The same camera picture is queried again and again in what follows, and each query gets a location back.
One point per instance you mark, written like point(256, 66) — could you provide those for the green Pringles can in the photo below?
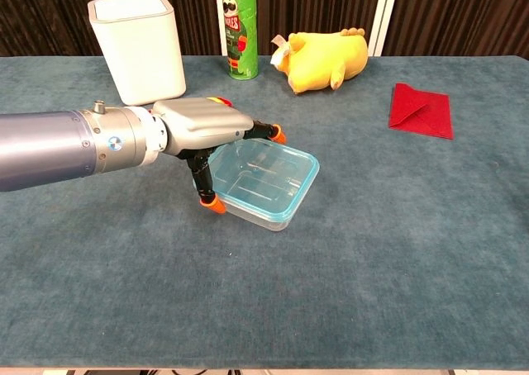
point(241, 40)

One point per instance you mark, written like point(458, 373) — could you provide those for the white square trash bin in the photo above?
point(140, 53)

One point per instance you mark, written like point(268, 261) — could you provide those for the yellow rubber chicken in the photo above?
point(221, 101)

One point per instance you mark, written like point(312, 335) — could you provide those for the yellow plush chicken toy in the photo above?
point(322, 61)

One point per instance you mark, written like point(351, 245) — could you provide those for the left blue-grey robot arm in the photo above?
point(62, 143)

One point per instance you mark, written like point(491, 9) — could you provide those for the white partition post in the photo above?
point(382, 15)

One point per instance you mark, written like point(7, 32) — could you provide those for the teal table cloth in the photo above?
point(289, 288)

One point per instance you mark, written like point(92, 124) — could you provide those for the red envelope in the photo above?
point(425, 115)

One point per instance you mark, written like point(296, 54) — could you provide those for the teal container lid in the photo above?
point(297, 164)

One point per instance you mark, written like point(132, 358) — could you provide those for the left silver hand orange fingertips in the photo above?
point(202, 121)

